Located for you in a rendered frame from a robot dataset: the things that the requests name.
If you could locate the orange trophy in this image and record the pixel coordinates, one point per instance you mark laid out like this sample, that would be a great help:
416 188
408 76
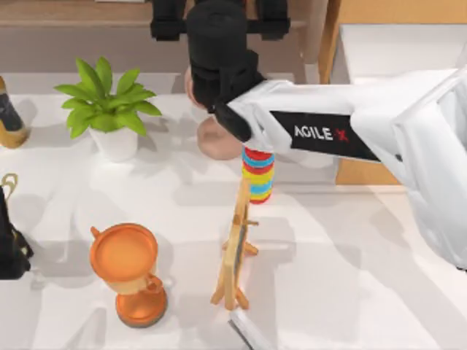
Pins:
124 255

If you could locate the wooden framed blackboard on easel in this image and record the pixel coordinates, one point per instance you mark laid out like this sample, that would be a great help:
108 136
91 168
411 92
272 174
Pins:
233 251

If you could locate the pinkish beige cup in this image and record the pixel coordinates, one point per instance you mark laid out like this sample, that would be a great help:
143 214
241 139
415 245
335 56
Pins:
215 140

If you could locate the stack of coloured rings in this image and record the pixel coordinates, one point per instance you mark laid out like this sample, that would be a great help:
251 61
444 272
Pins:
258 175

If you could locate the green plant in white pot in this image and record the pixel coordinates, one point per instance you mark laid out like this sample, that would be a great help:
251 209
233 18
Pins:
104 104

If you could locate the brown bottle with dark label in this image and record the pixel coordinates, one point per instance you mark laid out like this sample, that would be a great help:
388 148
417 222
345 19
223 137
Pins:
9 120

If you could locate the white book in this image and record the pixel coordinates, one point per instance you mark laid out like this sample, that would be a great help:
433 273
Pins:
251 333

